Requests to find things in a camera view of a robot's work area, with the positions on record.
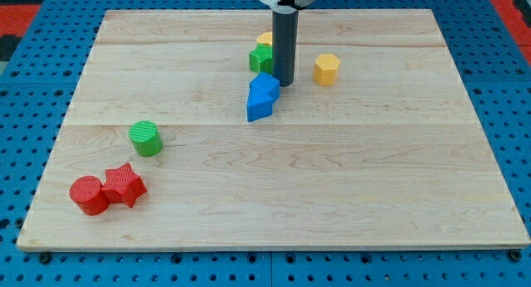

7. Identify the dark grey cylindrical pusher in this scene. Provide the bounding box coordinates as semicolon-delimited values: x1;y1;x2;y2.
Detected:
272;10;299;87

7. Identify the yellow hexagon block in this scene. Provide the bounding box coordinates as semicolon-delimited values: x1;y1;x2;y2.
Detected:
313;53;341;86

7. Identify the yellow block behind star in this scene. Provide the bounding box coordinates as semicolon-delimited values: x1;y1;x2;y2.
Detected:
256;32;273;46

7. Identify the green star block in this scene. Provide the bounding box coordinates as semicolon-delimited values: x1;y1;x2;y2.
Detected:
249;44;273;75

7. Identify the red star block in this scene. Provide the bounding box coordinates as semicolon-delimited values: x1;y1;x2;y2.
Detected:
102;163;147;208

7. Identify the blue cube block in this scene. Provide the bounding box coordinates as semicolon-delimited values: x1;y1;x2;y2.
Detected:
250;72;280;101

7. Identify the blue triangle block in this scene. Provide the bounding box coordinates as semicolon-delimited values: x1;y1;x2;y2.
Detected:
246;90;274;122

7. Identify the wooden board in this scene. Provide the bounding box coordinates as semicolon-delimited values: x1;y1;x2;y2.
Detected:
17;9;530;252

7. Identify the green cylinder block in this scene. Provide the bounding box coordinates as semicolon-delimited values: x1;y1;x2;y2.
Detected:
129;120;163;157

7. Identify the red cylinder block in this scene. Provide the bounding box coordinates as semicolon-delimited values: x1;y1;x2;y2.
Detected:
70;176;110;216

